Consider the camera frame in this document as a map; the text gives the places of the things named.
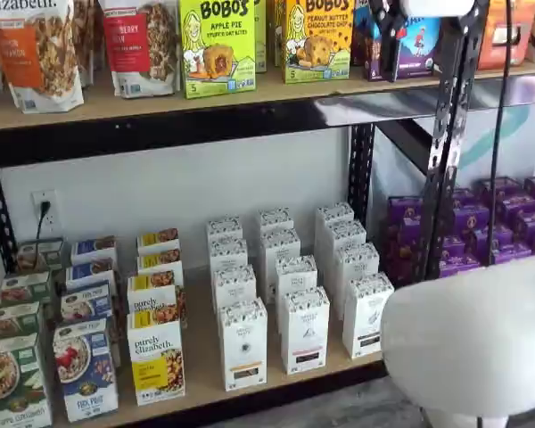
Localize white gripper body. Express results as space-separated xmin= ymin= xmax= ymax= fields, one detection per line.
xmin=401 ymin=0 xmax=476 ymax=17

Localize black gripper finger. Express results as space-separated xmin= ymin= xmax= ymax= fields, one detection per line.
xmin=368 ymin=0 xmax=407 ymax=84

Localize white box yellow strip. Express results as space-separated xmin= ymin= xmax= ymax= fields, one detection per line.
xmin=218 ymin=297 xmax=268 ymax=392

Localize purple Z Bar box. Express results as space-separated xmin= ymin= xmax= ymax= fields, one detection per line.
xmin=353 ymin=0 xmax=443 ymax=83

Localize orange Annie's box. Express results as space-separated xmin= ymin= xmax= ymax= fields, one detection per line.
xmin=475 ymin=0 xmax=535 ymax=71

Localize yellow Bobo's peanut butter box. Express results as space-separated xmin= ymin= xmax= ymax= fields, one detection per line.
xmin=272 ymin=0 xmax=289 ymax=69
xmin=284 ymin=0 xmax=354 ymax=85

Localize black metal shelf unit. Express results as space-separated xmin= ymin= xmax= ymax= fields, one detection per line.
xmin=0 ymin=0 xmax=491 ymax=428
xmin=374 ymin=57 xmax=535 ymax=286

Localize green Bobo's apple pie box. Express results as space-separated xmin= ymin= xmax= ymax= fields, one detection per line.
xmin=179 ymin=0 xmax=258 ymax=100
xmin=253 ymin=0 xmax=268 ymax=75

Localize white patterned pantry box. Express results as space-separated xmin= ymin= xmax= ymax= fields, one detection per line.
xmin=333 ymin=243 xmax=381 ymax=320
xmin=325 ymin=219 xmax=367 ymax=286
xmin=257 ymin=207 xmax=295 ymax=235
xmin=315 ymin=202 xmax=356 ymax=259
xmin=212 ymin=263 xmax=258 ymax=309
xmin=206 ymin=216 xmax=244 ymax=244
xmin=275 ymin=254 xmax=318 ymax=305
xmin=208 ymin=237 xmax=250 ymax=274
xmin=260 ymin=227 xmax=302 ymax=305

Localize white box black strip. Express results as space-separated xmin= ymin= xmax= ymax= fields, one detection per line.
xmin=342 ymin=271 xmax=396 ymax=360

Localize white box pink strip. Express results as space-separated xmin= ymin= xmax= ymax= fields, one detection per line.
xmin=279 ymin=285 xmax=331 ymax=375

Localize yellow purely elizabeth box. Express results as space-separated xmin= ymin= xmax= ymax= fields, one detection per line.
xmin=127 ymin=309 xmax=187 ymax=407
xmin=136 ymin=227 xmax=181 ymax=258
xmin=136 ymin=249 xmax=185 ymax=286
xmin=127 ymin=271 xmax=188 ymax=326

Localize blue flax plus cereal box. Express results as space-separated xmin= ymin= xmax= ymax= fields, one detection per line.
xmin=60 ymin=280 xmax=113 ymax=325
xmin=65 ymin=257 xmax=117 ymax=289
xmin=52 ymin=318 xmax=119 ymax=424
xmin=70 ymin=235 xmax=119 ymax=267

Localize green apple cinnamon cereal box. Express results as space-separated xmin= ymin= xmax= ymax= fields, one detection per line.
xmin=16 ymin=237 xmax=68 ymax=274
xmin=0 ymin=270 xmax=54 ymax=309
xmin=0 ymin=332 xmax=54 ymax=428
xmin=0 ymin=301 xmax=45 ymax=345

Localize red label granola bag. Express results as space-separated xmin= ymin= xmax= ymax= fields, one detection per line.
xmin=100 ymin=0 xmax=182 ymax=99

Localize white purely elizabeth granola bag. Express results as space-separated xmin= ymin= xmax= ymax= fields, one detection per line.
xmin=70 ymin=0 xmax=106 ymax=88

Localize orange label granola bag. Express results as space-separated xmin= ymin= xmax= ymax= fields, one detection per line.
xmin=0 ymin=0 xmax=86 ymax=113

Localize white wall outlet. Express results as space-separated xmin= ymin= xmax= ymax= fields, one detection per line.
xmin=30 ymin=189 xmax=60 ymax=235

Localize black power plug cord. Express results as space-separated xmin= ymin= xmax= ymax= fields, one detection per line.
xmin=34 ymin=200 xmax=54 ymax=243

